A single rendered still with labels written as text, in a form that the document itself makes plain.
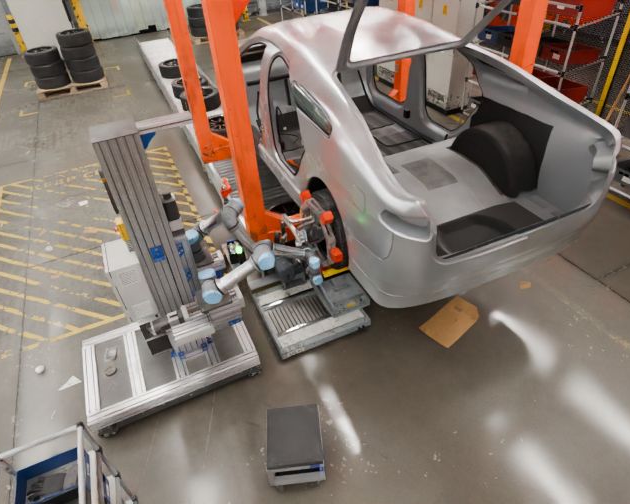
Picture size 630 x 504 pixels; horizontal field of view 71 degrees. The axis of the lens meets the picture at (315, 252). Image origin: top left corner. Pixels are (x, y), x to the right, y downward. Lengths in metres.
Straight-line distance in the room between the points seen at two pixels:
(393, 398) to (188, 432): 1.53
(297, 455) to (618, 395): 2.39
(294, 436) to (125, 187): 1.83
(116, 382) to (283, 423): 1.39
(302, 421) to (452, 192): 2.17
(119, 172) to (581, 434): 3.43
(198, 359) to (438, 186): 2.40
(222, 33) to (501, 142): 2.31
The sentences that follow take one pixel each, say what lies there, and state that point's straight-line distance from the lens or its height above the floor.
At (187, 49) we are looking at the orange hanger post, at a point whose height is 1.82.
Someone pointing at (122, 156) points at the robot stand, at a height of 1.91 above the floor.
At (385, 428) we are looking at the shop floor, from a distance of 3.44.
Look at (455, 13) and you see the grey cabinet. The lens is 7.57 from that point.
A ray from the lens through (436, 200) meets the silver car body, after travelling 3.80.
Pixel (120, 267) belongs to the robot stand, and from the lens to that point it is 3.07.
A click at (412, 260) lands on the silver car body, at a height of 1.25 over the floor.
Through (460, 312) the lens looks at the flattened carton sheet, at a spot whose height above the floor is 0.01.
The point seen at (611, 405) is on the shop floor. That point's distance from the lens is 3.99.
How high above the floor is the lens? 2.99
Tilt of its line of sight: 39 degrees down
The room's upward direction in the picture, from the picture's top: 5 degrees counter-clockwise
